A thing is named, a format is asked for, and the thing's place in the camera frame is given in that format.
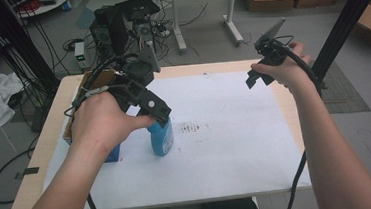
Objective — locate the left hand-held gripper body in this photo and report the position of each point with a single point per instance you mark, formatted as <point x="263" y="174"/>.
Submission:
<point x="138" y="88"/>

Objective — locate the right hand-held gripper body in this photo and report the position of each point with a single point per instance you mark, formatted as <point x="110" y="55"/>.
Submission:
<point x="271" y="49"/>

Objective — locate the blue plastic bottle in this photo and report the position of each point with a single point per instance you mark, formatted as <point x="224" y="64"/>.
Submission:
<point x="161" y="138"/>

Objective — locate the blue cardboard box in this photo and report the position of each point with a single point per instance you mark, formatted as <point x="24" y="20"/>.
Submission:
<point x="101" y="81"/>

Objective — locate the person's right hand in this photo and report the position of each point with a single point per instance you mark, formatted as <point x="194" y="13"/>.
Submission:
<point x="286" y="69"/>

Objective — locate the person's left hand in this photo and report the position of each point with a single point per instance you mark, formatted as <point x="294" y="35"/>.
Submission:
<point x="104" y="121"/>

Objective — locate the white paper sheet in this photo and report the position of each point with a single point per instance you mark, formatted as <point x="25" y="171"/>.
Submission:
<point x="215" y="132"/>

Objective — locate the black computer equipment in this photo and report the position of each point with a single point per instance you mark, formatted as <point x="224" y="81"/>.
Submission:
<point x="117" y="26"/>

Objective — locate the grey power supply box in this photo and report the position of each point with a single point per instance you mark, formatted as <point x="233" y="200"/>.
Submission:
<point x="80" y="55"/>

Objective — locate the white-legged desk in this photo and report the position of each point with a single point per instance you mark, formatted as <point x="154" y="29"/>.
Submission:
<point x="206" y="16"/>

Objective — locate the grey floor mat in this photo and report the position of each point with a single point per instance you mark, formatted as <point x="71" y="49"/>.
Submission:
<point x="342" y="88"/>

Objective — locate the black metal stand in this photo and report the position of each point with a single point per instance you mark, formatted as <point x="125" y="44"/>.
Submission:
<point x="347" y="21"/>

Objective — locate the round white table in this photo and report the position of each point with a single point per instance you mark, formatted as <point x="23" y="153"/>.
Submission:
<point x="43" y="3"/>

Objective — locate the black tape strip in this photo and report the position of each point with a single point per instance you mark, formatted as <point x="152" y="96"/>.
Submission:
<point x="28" y="171"/>

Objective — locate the black curtain stand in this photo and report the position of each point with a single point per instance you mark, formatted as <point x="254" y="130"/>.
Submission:
<point x="18" y="40"/>

